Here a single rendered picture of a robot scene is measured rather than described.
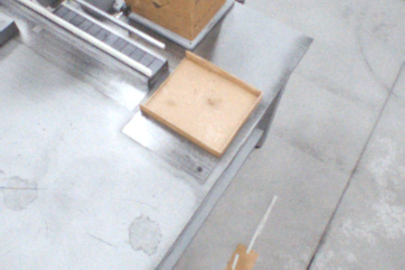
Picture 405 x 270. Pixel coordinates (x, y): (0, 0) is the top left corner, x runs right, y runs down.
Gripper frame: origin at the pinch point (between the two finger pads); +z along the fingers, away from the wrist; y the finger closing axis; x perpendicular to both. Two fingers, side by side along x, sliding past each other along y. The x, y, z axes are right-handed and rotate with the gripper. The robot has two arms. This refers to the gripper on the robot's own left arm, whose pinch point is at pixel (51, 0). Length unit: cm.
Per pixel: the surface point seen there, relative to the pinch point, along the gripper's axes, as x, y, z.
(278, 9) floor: 87, -138, 50
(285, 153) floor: 129, -44, 18
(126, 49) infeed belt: 27.9, -1.0, -14.8
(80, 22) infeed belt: 11.6, -1.7, -1.8
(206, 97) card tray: 55, -2, -31
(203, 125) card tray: 59, 7, -33
